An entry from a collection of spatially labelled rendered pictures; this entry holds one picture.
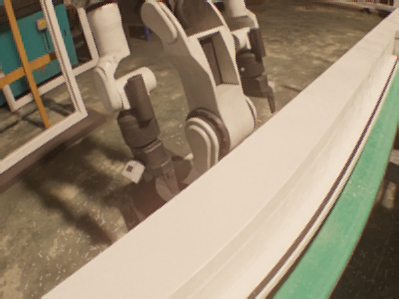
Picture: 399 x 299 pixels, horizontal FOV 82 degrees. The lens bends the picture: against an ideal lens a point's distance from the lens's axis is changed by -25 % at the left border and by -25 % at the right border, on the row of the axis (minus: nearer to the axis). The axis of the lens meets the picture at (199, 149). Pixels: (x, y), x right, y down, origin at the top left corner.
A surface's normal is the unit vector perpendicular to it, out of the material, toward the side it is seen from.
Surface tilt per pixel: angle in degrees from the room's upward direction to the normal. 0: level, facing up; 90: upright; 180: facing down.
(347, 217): 0
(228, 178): 0
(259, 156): 0
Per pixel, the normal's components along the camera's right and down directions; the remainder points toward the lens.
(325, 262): -0.11, -0.79
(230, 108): 0.62, 0.00
